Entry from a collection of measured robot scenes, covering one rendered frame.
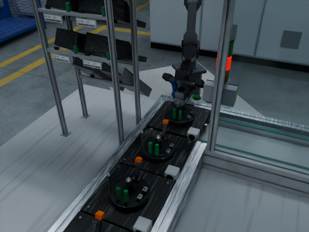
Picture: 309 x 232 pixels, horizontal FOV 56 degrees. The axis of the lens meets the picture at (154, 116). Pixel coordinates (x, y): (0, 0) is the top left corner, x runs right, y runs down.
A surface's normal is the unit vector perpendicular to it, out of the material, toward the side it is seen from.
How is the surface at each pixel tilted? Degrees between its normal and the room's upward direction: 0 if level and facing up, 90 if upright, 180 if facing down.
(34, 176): 0
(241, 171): 90
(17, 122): 0
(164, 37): 90
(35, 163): 0
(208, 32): 90
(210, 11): 90
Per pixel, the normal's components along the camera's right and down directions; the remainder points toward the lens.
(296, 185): -0.41, 0.52
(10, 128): -0.01, -0.82
